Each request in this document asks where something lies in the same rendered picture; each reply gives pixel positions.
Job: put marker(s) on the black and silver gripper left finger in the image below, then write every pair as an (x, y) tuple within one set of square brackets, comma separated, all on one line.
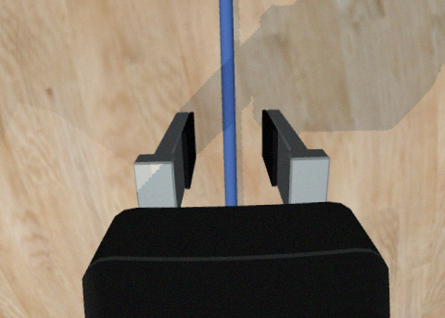
[(160, 178)]

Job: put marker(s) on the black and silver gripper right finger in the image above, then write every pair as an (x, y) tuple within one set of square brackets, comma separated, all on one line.
[(301, 174)]

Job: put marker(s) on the blue cable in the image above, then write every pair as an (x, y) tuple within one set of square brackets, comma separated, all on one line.
[(228, 100)]

